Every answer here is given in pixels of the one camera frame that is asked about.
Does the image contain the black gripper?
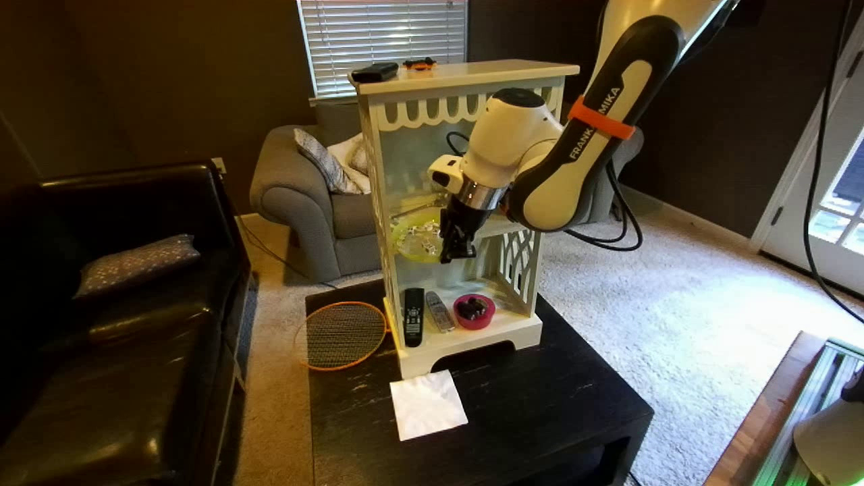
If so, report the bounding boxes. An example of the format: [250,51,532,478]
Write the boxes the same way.
[438,190,485,263]

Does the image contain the black remote control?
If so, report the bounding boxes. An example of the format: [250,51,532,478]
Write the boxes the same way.
[400,282,426,347]

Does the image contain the grey speckled pillow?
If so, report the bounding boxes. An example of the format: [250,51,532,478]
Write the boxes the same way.
[72,231,203,302]

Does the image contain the black leather sofa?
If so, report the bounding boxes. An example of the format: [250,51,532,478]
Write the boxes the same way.
[0,158,260,486]

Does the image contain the black hanging cable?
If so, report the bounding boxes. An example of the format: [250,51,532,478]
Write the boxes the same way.
[798,0,864,327]

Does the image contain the grey remote control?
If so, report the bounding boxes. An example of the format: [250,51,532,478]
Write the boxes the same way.
[424,289,453,333]

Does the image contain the white paper napkin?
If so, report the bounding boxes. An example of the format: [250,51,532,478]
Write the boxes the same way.
[385,370,470,443]

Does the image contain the black flat case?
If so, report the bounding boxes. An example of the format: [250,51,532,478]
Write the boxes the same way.
[348,58,403,86]

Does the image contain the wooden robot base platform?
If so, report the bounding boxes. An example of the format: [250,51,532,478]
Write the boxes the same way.
[704,328,864,486]

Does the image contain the red bowl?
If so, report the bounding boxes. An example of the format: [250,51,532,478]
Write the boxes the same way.
[450,292,499,332]

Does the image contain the black coffee table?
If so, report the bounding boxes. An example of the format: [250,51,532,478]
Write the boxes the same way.
[303,277,655,486]

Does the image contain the cream cushion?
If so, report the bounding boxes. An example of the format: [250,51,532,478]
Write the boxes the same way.
[327,132,375,196]

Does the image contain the white lattice shelf unit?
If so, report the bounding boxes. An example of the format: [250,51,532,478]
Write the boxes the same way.
[348,55,584,381]

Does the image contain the red hoop ring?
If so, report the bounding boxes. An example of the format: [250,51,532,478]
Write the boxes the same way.
[303,297,392,373]

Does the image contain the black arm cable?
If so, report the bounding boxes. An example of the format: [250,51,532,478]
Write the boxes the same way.
[564,158,649,254]

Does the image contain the white window blinds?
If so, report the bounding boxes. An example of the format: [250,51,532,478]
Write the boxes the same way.
[295,0,470,100]

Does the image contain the white glass patio door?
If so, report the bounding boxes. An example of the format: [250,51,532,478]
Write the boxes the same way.
[748,0,864,300]

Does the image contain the grey patterned pillow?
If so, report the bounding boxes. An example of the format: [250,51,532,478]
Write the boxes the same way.
[291,127,362,196]

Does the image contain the grey fabric sofa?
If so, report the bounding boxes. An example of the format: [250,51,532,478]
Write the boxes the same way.
[248,120,388,282]

